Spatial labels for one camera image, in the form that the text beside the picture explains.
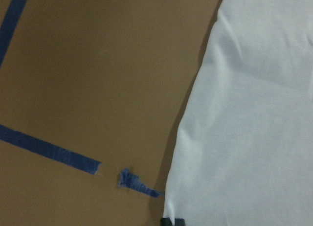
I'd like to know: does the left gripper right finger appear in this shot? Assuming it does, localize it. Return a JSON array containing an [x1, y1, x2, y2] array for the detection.
[[175, 218, 185, 226]]

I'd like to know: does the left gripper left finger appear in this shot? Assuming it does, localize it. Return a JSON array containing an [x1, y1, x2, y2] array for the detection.
[[160, 218, 173, 226]]

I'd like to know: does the light blue t-shirt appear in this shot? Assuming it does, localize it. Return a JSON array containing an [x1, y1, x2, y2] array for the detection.
[[163, 0, 313, 226]]

